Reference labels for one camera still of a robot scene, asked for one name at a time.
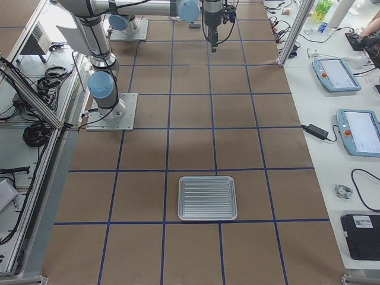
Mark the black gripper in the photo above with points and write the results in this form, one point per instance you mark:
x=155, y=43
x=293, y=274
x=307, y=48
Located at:
x=211, y=19

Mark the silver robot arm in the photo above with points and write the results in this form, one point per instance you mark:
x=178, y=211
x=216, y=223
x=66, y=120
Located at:
x=89, y=14
x=208, y=21

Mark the silver metal tray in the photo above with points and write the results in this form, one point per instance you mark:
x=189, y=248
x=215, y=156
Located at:
x=207, y=198

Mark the green bottle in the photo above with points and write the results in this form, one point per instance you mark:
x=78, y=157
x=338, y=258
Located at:
x=321, y=9

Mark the far blue teach pendant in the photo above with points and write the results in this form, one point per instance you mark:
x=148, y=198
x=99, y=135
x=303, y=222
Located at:
x=335, y=75

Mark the blue teach pendant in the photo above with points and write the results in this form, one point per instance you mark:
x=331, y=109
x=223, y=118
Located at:
x=359, y=130
x=335, y=75

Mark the black power adapter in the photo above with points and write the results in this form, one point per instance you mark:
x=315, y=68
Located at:
x=315, y=131

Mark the near blue teach pendant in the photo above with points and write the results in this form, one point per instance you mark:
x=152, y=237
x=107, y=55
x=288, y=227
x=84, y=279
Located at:
x=359, y=130

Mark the crumpled clear wrapper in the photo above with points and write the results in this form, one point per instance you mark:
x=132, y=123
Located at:
x=343, y=191

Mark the black laptop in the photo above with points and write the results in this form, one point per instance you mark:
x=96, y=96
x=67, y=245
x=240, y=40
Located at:
x=362, y=236

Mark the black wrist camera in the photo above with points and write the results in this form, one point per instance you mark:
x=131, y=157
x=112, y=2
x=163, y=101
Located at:
x=229, y=14

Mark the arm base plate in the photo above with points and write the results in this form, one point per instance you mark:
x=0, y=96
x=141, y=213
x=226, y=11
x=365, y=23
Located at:
x=128, y=31
x=122, y=116

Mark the aluminium frame post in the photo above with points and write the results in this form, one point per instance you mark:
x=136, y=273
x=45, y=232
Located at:
x=299, y=21

